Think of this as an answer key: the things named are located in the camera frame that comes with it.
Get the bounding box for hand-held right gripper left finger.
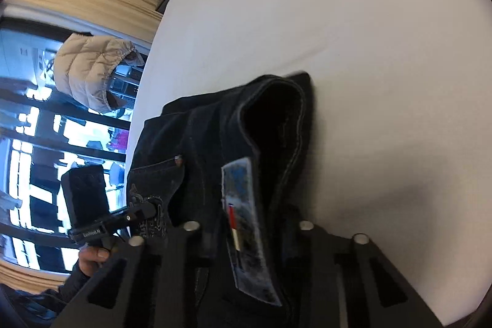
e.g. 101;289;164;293
50;221;216;328

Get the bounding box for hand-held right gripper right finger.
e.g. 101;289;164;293
284;220;443;328

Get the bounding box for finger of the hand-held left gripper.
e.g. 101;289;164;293
130;196;164;226

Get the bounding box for dark denim pants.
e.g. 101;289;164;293
126;71;320;328

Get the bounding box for person's left forearm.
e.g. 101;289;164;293
0;264;91;326

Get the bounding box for person's left hand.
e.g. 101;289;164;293
78;246;112;278

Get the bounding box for black framed window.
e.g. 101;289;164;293
0;17;151;275

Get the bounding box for beige puffer jacket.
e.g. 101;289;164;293
54;34;147;114

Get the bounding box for white bed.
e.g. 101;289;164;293
123;0;492;326

